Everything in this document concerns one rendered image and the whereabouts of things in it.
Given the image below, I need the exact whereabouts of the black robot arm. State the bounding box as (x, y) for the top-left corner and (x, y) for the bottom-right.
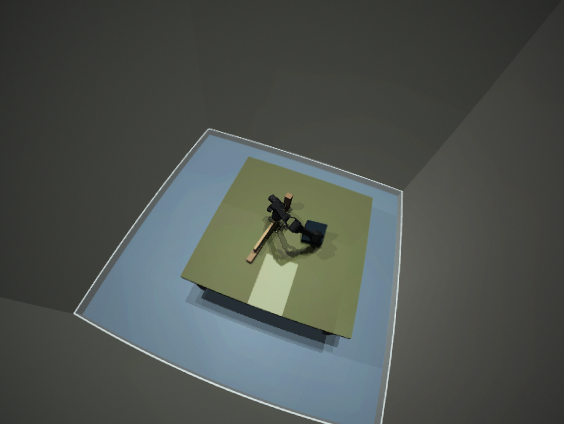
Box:
(268, 194), (325, 244)

